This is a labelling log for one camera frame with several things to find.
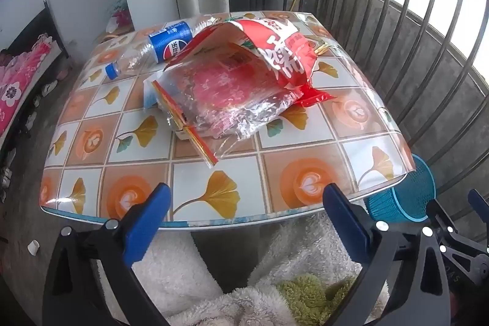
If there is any person in pink floral clothes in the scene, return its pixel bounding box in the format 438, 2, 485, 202
0, 36, 64, 137

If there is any floral cloth bundle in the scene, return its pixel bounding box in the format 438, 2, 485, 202
105, 0, 134, 34

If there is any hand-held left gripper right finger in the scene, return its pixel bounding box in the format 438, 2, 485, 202
323, 183, 453, 326

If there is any clear plastic zip bag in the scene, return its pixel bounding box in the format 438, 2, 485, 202
151, 59, 306, 169

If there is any tile-patterned tablecloth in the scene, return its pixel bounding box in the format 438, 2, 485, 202
40, 11, 417, 231

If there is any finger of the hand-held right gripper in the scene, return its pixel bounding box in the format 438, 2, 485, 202
468, 189, 489, 231
426, 198, 489, 267

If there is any small red packet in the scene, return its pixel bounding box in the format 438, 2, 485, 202
294, 87, 337, 108

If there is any black headboard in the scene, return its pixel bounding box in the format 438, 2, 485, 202
0, 0, 69, 59

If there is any blue and white small box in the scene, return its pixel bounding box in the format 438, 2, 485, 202
142, 72, 165, 109

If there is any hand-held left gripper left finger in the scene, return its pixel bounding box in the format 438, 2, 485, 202
42, 183, 172, 326

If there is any large red snack bag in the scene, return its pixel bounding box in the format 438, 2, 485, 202
164, 16, 319, 109

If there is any clear plastic bottle blue label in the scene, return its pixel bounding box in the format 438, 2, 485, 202
105, 20, 195, 80

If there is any teal plastic basket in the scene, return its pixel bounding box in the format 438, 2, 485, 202
363, 153, 437, 224

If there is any green fluffy cloth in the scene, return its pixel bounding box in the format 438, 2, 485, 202
277, 273, 360, 326

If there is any white fluffy blanket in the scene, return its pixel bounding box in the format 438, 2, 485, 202
97, 213, 386, 326

